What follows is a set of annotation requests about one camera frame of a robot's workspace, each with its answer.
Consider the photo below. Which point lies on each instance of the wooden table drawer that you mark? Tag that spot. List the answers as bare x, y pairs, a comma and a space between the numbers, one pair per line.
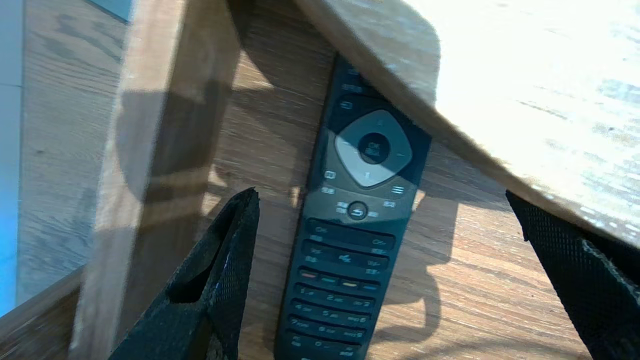
475, 300

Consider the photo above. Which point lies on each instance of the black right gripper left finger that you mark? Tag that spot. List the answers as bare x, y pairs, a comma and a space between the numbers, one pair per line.
200, 320

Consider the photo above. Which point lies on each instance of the black TV remote control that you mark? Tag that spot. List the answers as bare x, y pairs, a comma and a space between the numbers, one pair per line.
350, 250

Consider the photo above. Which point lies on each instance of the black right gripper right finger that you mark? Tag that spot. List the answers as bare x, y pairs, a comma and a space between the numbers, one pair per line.
600, 300

